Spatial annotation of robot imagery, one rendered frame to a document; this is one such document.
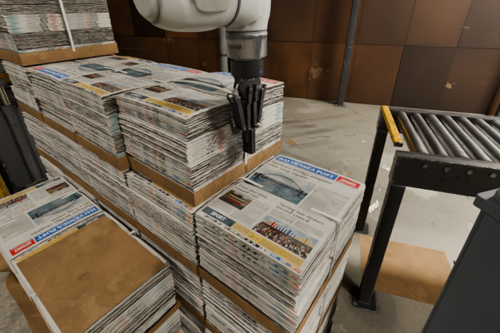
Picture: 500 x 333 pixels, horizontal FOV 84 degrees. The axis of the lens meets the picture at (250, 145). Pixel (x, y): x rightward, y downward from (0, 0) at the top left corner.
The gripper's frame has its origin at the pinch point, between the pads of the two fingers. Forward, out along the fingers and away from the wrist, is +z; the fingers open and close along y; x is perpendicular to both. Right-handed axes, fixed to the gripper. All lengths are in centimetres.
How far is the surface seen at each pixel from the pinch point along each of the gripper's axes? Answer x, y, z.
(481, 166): 52, -55, 17
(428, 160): 37, -50, 17
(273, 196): 8.8, 1.7, 13.0
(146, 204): -22.6, 19.2, 18.9
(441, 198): 50, -163, 97
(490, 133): 55, -92, 18
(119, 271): -23, 31, 35
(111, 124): -32.2, 18.7, -3.2
